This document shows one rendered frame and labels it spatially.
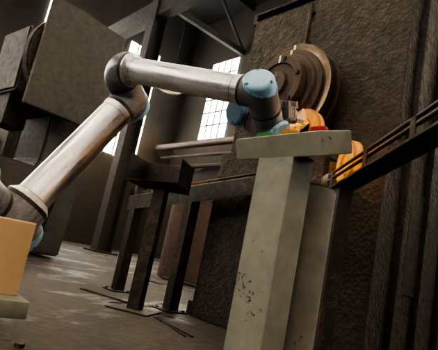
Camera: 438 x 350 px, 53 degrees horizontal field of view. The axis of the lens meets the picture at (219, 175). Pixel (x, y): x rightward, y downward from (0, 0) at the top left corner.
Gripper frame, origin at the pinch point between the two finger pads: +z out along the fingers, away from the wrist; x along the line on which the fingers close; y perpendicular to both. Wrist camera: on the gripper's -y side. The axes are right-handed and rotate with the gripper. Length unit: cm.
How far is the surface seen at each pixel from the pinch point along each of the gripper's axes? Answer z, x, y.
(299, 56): 28, 24, 34
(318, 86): 25.2, 12.0, 18.8
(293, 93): 17.4, 19.2, 16.0
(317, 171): 15.5, 5.8, -17.6
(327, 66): 29.7, 10.9, 27.9
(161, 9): 388, 661, 316
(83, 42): 47, 291, 103
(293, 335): -55, -39, -53
